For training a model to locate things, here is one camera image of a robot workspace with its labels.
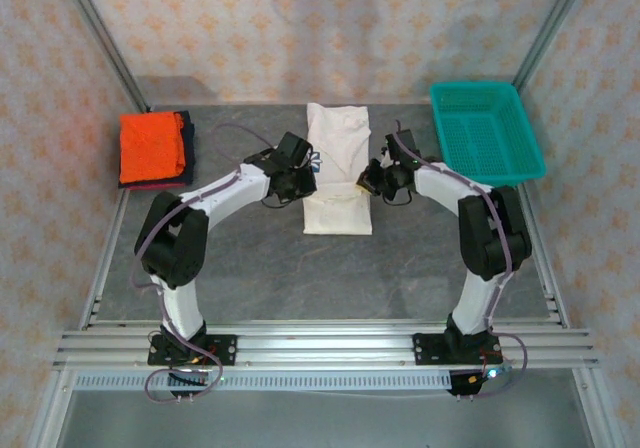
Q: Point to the white t-shirt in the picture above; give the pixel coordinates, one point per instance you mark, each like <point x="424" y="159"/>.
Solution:
<point x="340" y="133"/>

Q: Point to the maroon folded t-shirt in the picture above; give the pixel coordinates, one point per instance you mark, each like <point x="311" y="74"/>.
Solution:
<point x="150" y="187"/>

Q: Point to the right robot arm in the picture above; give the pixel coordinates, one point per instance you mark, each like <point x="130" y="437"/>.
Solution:
<point x="475" y="303"/>

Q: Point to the teal plastic basket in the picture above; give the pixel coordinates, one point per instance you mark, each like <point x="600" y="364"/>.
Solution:
<point x="480" y="133"/>

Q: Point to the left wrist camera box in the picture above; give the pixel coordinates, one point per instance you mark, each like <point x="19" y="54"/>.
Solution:
<point x="292" y="149"/>

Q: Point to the aluminium frame leg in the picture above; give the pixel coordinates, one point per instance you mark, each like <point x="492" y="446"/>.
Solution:
<point x="600" y="418"/>
<point x="47" y="418"/>

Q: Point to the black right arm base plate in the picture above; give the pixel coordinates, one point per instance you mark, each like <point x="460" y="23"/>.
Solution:
<point x="425" y="350"/>

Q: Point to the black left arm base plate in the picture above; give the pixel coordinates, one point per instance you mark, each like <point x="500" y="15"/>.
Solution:
<point x="225" y="350"/>

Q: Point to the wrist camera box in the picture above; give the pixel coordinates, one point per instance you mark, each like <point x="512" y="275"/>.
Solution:
<point x="404" y="143"/>
<point x="292" y="149"/>

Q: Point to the orange folded t-shirt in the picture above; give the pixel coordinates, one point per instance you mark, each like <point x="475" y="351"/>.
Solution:
<point x="150" y="143"/>

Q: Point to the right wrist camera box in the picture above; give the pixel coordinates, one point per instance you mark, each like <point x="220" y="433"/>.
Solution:
<point x="404" y="143"/>

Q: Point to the navy folded t-shirt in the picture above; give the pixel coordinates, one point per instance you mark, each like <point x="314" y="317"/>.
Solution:
<point x="190" y="138"/>

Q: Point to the aluminium mounting rail beam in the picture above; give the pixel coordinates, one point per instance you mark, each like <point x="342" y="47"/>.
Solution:
<point x="325" y="348"/>

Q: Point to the aluminium frame post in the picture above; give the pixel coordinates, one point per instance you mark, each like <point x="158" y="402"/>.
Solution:
<point x="100" y="33"/>
<point x="550" y="28"/>

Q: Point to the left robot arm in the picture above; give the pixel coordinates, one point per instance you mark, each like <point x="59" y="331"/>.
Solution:
<point x="182" y="308"/>

